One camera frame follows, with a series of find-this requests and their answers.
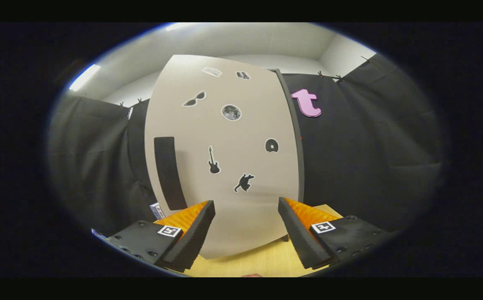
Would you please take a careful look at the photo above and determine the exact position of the grey cabinet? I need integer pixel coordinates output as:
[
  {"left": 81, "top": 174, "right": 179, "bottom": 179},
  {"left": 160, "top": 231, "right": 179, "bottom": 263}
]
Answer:
[{"left": 268, "top": 69, "right": 305, "bottom": 242}]

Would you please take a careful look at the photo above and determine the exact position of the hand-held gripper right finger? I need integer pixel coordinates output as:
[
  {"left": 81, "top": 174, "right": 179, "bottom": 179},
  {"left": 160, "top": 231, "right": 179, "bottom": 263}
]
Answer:
[{"left": 278, "top": 197, "right": 396, "bottom": 270}]

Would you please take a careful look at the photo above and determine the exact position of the black door handle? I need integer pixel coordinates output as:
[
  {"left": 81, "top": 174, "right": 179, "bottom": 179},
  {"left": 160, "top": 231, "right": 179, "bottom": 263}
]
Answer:
[{"left": 154, "top": 136, "right": 188, "bottom": 211}]

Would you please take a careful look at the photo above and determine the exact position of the ceiling light panel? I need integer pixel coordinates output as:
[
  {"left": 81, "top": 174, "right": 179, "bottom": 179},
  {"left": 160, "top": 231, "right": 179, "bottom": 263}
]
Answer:
[{"left": 68, "top": 64, "right": 101, "bottom": 92}]

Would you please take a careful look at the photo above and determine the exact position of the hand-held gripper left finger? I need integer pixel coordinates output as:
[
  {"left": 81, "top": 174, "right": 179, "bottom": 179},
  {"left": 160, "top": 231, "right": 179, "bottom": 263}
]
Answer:
[{"left": 95, "top": 200, "right": 217, "bottom": 273}]

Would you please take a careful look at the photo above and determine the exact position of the black backdrop cloth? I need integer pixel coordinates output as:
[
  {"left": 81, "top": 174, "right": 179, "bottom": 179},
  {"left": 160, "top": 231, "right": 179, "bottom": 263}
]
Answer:
[{"left": 48, "top": 52, "right": 448, "bottom": 238}]

